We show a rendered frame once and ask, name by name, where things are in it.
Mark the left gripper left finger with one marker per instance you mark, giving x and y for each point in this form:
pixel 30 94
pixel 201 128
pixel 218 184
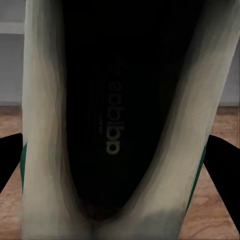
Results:
pixel 10 156

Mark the gym shoe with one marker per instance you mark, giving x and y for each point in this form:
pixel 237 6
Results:
pixel 118 101

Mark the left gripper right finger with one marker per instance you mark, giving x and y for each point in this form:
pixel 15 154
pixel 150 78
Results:
pixel 222 161

